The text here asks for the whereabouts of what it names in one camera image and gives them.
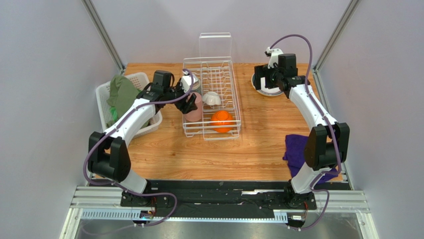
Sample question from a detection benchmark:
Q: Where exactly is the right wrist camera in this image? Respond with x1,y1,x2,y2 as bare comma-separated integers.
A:
265,47,283,69

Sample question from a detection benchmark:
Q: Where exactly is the white flower-shaped bowl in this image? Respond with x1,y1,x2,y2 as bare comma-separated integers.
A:
202,92,221,106

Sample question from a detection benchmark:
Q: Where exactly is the green cloth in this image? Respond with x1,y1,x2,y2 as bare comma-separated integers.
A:
106,75,141,127

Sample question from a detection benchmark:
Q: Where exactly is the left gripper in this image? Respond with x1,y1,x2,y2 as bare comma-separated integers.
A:
164,79,198,115

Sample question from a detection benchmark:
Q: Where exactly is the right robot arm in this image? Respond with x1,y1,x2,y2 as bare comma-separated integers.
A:
252,49,350,208

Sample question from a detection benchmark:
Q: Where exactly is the white plastic basket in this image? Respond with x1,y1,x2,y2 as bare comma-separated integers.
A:
96,72,163,138

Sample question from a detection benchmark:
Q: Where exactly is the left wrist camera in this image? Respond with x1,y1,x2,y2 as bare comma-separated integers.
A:
181,75,194,93

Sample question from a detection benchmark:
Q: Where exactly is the pink cup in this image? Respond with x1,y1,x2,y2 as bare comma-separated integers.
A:
184,92,203,122

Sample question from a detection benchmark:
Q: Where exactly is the purple cloth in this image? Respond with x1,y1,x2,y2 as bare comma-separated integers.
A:
282,133,339,185

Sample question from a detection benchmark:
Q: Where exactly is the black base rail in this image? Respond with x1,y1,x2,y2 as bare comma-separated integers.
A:
115,179,352,224

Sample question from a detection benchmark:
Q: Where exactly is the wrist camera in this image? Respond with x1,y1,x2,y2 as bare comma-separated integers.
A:
265,47,283,69
181,75,194,93

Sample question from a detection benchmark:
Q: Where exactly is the white wire dish rack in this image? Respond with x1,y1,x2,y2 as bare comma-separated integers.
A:
183,32,241,140

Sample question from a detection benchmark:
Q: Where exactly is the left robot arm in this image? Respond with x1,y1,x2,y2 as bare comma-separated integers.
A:
83,69,199,196

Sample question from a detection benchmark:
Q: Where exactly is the blue butterfly mug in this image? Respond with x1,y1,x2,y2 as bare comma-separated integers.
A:
192,75,202,94

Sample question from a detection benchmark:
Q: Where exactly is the orange bowl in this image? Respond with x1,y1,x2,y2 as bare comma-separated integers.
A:
210,110,234,133

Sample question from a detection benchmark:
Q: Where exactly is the beige plate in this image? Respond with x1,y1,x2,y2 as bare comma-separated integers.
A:
251,74,284,97

